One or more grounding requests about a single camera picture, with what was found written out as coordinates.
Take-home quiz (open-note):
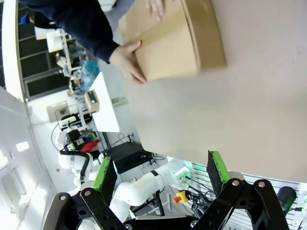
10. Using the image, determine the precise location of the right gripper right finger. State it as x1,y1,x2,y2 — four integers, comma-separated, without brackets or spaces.
196,150,291,230

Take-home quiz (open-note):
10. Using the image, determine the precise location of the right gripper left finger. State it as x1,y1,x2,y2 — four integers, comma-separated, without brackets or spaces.
42,157,125,230

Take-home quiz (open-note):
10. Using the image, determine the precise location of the large brown cardboard box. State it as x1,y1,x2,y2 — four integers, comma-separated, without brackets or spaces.
118,0,227,81

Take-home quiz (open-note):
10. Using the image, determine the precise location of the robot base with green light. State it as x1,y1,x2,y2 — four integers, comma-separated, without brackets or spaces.
176,162,193,190

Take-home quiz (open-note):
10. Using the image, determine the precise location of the person's left forearm dark sleeve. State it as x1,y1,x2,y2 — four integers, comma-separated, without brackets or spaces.
51,0,120,65

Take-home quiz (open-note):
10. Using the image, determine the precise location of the tan box with black top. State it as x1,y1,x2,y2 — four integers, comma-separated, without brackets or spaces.
84,90,100,113

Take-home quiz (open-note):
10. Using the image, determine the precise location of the person's left hand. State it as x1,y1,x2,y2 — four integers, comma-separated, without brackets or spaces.
109,40,148,85

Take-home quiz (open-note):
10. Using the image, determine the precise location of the person's right hand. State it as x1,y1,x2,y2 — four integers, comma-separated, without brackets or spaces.
146,0,168,20

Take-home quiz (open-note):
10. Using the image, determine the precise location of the black cylinder with green band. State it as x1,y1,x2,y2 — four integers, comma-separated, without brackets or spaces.
277,186,298,212

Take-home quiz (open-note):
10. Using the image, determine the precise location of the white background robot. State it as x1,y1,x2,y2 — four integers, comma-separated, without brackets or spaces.
51,115,99,192

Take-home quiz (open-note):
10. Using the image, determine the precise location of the yellow red emergency stop button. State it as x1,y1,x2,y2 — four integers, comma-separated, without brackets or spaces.
173,190,190,205

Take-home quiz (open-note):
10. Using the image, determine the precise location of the black equipment case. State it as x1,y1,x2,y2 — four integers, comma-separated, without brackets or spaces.
105,140,154,173

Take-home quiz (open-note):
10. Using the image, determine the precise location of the plain white rectangular table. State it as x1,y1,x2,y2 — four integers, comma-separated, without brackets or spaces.
90,71,121,133

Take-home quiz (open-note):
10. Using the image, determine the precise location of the blue plastic bag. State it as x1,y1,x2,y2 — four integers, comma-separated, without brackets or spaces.
78,59,100,90

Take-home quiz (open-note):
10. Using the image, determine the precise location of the tangle of black cables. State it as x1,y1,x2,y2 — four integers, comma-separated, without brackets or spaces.
189,184,217,213

